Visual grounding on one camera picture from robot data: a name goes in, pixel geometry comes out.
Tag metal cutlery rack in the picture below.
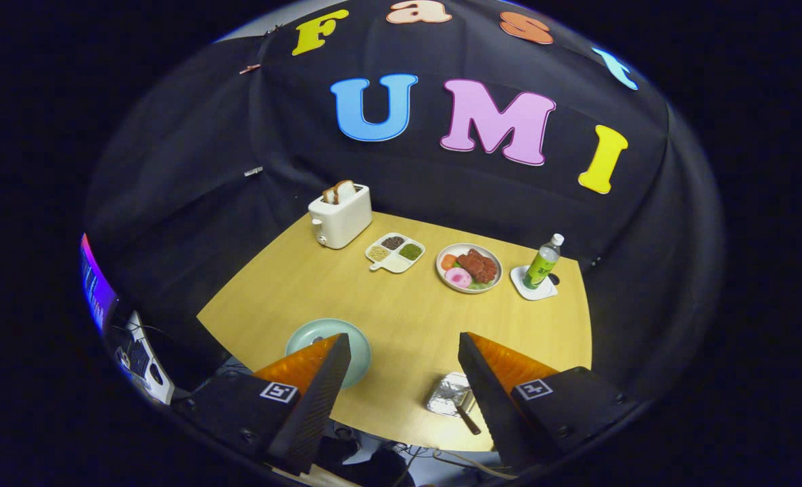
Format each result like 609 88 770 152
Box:
426 371 476 417

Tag beige cable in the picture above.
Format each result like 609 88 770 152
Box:
435 448 518 481

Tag white coaster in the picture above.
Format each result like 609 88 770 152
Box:
510 264 559 301

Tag metal fork with wooden handle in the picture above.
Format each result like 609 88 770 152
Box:
456 389 482 436

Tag glowing computer screen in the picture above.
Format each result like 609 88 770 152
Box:
80 233 118 332

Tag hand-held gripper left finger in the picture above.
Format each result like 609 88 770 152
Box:
171 333 352 476

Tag pale green plate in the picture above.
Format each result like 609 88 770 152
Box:
285 318 373 390

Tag white divided bean tray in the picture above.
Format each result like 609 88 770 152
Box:
365 233 426 275

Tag toast slices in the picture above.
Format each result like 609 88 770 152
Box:
322 179 358 206

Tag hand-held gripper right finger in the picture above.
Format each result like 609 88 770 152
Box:
458 331 648 474

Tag green drink bottle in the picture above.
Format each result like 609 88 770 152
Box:
522 233 565 290

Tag white plate with food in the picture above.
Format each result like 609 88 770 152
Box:
435 243 503 294

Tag white toaster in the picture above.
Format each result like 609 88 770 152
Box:
308 183 373 250

